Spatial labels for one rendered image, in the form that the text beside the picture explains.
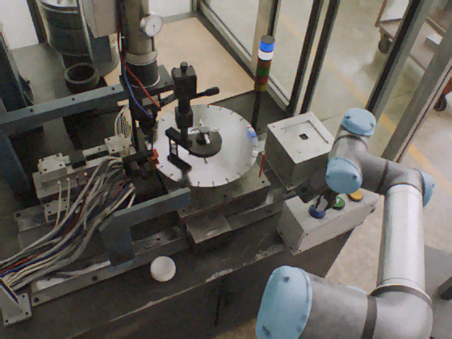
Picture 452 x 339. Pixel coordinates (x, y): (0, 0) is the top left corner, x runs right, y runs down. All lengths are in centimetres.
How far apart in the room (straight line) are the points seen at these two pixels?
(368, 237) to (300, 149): 109
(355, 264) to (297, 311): 167
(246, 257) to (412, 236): 63
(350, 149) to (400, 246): 25
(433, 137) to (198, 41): 177
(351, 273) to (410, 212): 142
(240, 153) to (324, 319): 74
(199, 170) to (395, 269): 66
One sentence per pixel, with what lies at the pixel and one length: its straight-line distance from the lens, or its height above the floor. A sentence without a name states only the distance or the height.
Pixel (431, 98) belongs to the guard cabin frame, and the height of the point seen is 125.
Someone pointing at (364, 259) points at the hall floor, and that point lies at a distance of 227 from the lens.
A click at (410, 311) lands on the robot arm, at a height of 133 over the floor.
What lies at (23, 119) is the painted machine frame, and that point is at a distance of 128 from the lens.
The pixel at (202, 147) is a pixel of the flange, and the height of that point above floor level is 96.
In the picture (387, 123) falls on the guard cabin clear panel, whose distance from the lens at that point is 126.
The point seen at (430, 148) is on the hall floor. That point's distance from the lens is 297.
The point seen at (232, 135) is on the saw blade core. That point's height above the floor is 95.
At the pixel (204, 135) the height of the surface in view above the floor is 100.
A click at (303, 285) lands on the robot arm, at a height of 134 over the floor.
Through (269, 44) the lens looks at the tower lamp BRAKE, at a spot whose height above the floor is 115.
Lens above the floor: 187
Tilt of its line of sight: 50 degrees down
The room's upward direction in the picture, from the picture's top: 7 degrees clockwise
